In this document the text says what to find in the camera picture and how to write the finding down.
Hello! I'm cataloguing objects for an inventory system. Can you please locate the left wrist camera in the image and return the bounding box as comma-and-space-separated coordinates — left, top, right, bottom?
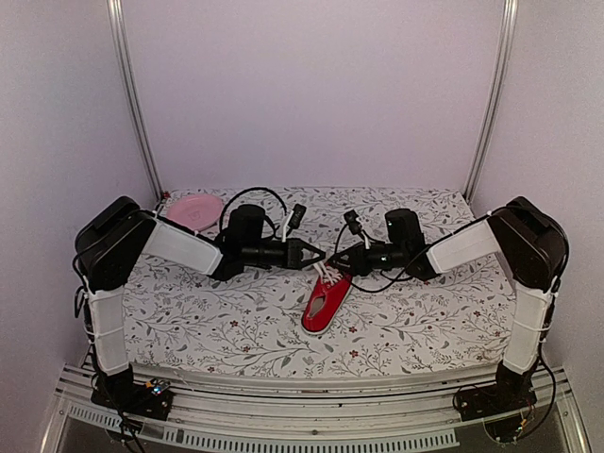
281, 204, 307, 243

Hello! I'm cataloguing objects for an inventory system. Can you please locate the pink plastic plate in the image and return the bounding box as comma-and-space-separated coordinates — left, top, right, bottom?
166, 193, 224, 232

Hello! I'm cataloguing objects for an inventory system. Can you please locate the floral patterned table mat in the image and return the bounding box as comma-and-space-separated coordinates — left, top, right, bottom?
96, 186, 532, 381

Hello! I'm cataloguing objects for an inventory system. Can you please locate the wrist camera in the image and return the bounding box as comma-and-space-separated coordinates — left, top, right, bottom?
281, 204, 307, 243
344, 210, 371, 249

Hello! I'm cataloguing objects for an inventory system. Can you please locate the front aluminium rail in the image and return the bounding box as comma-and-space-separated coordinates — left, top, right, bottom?
42, 365, 596, 453

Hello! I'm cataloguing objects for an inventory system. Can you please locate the red canvas sneaker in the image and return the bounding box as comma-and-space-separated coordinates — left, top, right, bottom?
301, 262, 352, 335

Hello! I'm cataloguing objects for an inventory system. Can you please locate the left aluminium frame post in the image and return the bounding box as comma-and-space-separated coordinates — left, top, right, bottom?
106, 0, 164, 200

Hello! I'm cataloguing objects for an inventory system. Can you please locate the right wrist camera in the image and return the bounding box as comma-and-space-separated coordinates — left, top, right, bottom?
344, 210, 371, 249

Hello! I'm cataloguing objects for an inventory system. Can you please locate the right aluminium frame post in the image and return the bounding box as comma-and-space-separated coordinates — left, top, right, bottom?
463, 0, 519, 204

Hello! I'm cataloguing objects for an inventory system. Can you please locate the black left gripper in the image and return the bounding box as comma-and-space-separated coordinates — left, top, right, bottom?
243, 237, 326, 270

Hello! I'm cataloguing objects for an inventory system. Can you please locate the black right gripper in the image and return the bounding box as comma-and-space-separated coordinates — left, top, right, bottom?
327, 242, 407, 277

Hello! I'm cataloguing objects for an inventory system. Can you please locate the aluminium frame post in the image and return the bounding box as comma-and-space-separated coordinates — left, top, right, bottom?
106, 0, 164, 200
463, 0, 519, 204

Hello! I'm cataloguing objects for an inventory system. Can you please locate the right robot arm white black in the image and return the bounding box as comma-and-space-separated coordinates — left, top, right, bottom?
328, 196, 570, 375

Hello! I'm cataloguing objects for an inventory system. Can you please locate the left camera black cable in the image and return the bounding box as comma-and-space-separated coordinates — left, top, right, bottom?
217, 187, 289, 242

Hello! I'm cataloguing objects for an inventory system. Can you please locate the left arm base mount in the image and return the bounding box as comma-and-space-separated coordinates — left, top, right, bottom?
91, 376, 174, 421

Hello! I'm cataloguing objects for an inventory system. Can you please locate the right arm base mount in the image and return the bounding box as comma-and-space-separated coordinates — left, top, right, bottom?
452, 383, 537, 444

